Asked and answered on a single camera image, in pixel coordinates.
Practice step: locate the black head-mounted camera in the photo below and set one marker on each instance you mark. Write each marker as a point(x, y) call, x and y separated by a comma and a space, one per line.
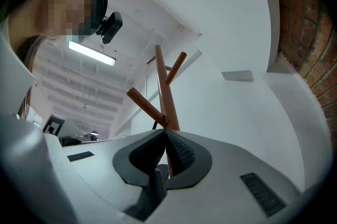
point(110, 27)

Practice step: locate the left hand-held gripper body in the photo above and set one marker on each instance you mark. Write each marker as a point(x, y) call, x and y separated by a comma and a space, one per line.
point(54, 125)

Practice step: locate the person's head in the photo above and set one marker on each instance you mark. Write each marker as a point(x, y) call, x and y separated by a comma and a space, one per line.
point(63, 10)

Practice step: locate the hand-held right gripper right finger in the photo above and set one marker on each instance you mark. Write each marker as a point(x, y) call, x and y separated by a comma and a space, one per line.
point(223, 191)

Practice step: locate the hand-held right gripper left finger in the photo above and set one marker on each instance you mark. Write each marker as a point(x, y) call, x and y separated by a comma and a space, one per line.
point(87, 178)

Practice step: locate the long ceiling light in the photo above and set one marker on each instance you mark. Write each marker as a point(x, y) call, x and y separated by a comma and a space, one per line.
point(92, 53)

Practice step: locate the brown wooden coat rack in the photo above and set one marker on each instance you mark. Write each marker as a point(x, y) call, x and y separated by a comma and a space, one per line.
point(165, 86)

